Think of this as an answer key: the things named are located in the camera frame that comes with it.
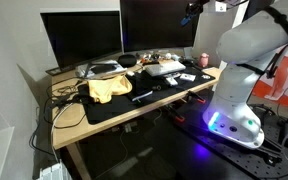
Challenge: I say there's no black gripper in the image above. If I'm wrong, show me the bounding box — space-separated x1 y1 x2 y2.
186 0 210 15

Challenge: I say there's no blue cylindrical object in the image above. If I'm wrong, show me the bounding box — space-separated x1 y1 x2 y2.
180 15 192 27

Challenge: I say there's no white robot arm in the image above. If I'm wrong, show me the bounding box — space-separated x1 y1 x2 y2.
202 0 288 149

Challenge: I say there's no right black monitor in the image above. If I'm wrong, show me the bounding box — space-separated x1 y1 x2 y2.
120 0 198 52

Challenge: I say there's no black monitor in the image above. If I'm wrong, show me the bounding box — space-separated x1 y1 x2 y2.
120 0 198 52
41 11 122 70

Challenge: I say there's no pink pig toy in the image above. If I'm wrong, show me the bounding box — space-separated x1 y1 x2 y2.
199 53 209 67

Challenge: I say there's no white round figurine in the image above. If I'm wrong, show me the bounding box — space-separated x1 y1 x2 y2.
165 53 172 59

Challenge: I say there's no white AirTag box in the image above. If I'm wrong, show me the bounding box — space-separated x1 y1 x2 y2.
180 73 196 82

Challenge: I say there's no white keyboard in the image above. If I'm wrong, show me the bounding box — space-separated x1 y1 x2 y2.
145 61 186 76

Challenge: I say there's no small white device box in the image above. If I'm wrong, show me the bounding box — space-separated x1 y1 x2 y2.
165 77 178 86

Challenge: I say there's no black oval case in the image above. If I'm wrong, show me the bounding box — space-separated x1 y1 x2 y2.
118 54 137 68

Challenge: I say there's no large black desk mat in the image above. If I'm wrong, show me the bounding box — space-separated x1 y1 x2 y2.
78 67 214 125

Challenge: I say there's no grey papers stack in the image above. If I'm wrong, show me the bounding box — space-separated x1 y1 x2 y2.
75 60 126 79

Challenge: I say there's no left black monitor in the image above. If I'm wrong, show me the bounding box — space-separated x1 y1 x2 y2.
41 11 122 70

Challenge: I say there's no yellow cloth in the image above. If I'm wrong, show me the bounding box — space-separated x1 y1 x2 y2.
87 75 132 104

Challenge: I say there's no wooden desk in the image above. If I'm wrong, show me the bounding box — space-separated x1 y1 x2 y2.
50 53 222 180

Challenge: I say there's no orange handled clamp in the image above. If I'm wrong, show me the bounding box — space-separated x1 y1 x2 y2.
188 91 206 104
166 106 185 122

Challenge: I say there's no black cable bundle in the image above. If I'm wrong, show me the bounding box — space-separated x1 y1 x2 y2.
29 77 87 157

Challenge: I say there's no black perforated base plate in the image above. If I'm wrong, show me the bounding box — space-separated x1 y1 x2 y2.
176 103 288 180

